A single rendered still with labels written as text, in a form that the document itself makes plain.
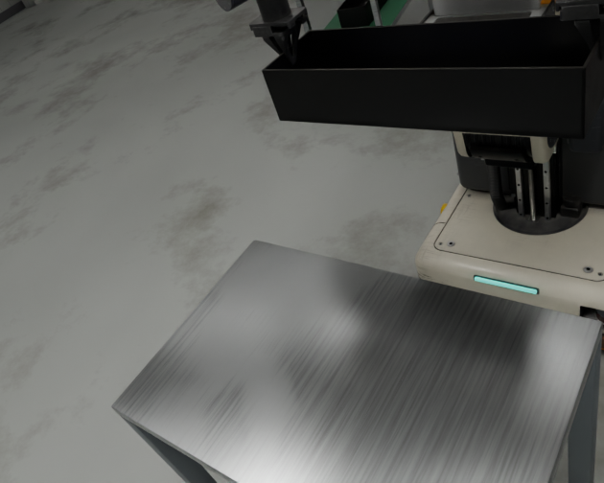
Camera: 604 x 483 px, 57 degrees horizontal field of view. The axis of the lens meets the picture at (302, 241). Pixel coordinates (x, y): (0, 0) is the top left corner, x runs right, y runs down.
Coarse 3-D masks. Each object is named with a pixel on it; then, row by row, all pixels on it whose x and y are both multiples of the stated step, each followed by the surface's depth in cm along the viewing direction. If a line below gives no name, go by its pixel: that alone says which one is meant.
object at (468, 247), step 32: (480, 192) 190; (448, 224) 183; (480, 224) 178; (512, 224) 175; (544, 224) 171; (576, 224) 166; (416, 256) 180; (448, 256) 173; (480, 256) 168; (512, 256) 165; (544, 256) 161; (576, 256) 157; (480, 288) 169; (512, 288) 160; (544, 288) 155; (576, 288) 150
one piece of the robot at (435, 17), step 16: (432, 0) 119; (448, 0) 117; (464, 0) 115; (480, 0) 113; (496, 0) 111; (512, 0) 110; (528, 0) 108; (432, 16) 121; (448, 16) 119; (464, 16) 117; (480, 16) 114; (496, 16) 112; (512, 16) 110; (528, 16) 108
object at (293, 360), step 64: (256, 256) 118; (320, 256) 112; (192, 320) 110; (256, 320) 104; (320, 320) 99; (384, 320) 95; (448, 320) 91; (512, 320) 87; (576, 320) 83; (192, 384) 98; (256, 384) 93; (320, 384) 89; (384, 384) 85; (448, 384) 82; (512, 384) 79; (576, 384) 76; (192, 448) 88; (256, 448) 84; (320, 448) 81; (384, 448) 78; (448, 448) 75; (512, 448) 72; (576, 448) 102
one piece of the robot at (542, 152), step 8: (456, 136) 139; (464, 136) 139; (520, 136) 129; (528, 136) 128; (456, 144) 142; (464, 144) 140; (536, 144) 128; (544, 144) 128; (552, 144) 132; (464, 152) 142; (536, 152) 130; (544, 152) 130; (552, 152) 135; (536, 160) 133; (544, 160) 132
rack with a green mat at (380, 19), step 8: (296, 0) 298; (376, 0) 281; (392, 0) 326; (400, 0) 322; (408, 0) 320; (376, 8) 283; (384, 8) 321; (392, 8) 317; (400, 8) 314; (432, 8) 359; (336, 16) 335; (376, 16) 286; (384, 16) 312; (392, 16) 308; (400, 16) 311; (304, 24) 307; (328, 24) 330; (336, 24) 326; (376, 24) 289; (384, 24) 304; (392, 24) 302
